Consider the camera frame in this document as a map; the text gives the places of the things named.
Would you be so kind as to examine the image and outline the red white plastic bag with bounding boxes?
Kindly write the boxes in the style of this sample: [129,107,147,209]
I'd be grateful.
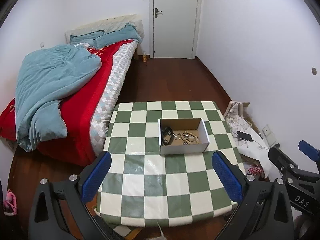
[245,165,263,178]

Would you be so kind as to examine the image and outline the red bed sheet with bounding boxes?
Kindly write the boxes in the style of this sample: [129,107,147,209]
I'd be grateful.
[1,40,133,166]

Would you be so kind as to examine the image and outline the pink slippers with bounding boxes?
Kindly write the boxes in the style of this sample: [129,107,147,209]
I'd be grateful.
[3,190,17,216]

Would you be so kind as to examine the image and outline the white door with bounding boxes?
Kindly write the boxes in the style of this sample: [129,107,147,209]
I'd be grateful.
[149,0,202,59]

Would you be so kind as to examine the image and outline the wooden bead bracelet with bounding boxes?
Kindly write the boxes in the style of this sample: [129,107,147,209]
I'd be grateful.
[179,131,200,145]

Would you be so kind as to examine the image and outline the checkered grey white mattress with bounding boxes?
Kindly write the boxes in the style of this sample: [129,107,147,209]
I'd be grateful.
[90,41,138,155]

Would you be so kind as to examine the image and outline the green white checkered tablecloth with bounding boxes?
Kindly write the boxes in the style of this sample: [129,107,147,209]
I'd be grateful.
[97,101,242,227]

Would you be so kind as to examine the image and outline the white cardboard box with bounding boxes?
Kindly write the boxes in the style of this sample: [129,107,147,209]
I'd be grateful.
[158,118,209,155]

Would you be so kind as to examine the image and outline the black smartphone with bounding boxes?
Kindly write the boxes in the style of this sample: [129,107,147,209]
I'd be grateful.
[237,131,253,142]

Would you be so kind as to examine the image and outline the beige headboard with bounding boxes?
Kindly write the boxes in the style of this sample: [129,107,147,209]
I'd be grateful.
[65,14,144,44]

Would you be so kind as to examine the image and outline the teal blue duvet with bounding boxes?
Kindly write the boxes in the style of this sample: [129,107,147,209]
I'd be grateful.
[15,44,101,152]

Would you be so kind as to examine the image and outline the teal pillow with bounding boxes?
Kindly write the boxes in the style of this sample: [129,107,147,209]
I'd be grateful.
[69,22,143,49]

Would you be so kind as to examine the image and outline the white wall sockets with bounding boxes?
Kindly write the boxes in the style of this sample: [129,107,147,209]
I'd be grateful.
[263,125,279,147]

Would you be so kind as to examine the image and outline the small orange bottle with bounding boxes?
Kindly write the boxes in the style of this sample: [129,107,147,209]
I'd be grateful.
[143,50,148,62]

